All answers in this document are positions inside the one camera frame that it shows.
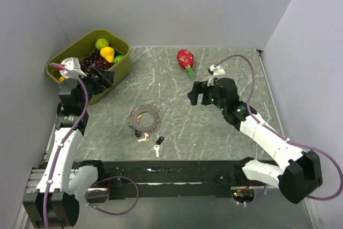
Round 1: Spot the purple cable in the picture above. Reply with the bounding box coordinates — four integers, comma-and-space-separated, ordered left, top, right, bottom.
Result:
214, 54, 343, 208
42, 62, 140, 228

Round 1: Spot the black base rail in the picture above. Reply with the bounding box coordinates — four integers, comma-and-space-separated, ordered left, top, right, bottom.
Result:
40, 159, 279, 203

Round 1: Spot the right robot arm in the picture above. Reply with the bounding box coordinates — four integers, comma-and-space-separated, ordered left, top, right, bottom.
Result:
188, 78, 323, 204

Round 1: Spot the small green lime toy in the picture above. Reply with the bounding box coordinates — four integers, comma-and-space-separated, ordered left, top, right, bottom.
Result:
113, 55, 124, 64

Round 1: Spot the green apple toy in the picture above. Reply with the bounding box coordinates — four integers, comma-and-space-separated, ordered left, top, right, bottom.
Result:
95, 38, 109, 50

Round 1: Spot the yellow pear toy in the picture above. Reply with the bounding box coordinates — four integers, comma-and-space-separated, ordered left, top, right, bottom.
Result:
100, 47, 115, 63

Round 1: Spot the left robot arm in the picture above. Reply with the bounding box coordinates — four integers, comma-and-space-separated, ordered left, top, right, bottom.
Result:
23, 63, 115, 228

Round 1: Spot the silver key with black fob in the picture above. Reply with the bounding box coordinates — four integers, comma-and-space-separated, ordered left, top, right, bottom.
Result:
154, 136, 164, 157

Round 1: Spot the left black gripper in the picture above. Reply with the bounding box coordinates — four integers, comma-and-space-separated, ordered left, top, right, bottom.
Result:
72, 65, 115, 109

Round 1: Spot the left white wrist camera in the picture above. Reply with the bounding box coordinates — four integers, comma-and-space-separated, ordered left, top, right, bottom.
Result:
57, 57, 87, 79

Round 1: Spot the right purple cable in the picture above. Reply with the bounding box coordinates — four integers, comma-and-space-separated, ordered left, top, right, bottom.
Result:
214, 54, 343, 208

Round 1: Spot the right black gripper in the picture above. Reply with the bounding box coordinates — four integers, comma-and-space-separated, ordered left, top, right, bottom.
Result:
187, 80, 226, 111

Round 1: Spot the olive green plastic bin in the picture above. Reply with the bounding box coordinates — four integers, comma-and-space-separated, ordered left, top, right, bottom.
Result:
46, 30, 131, 110

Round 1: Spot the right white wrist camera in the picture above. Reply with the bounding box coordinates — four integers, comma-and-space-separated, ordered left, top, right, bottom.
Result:
207, 65, 226, 87

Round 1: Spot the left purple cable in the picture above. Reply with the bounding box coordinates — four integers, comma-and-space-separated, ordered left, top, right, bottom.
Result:
42, 62, 140, 228

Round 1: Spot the purple grapes toy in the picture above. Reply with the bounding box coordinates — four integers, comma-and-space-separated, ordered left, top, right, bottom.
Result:
81, 50, 113, 77

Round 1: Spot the red dragon fruit toy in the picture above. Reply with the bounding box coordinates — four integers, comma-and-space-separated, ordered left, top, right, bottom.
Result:
176, 49, 196, 79

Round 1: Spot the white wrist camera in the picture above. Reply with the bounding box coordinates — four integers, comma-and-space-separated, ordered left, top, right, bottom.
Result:
207, 65, 226, 87
57, 57, 87, 79

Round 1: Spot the metal key organizer disc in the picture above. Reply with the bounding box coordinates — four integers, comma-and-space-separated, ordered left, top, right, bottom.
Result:
128, 104, 161, 142

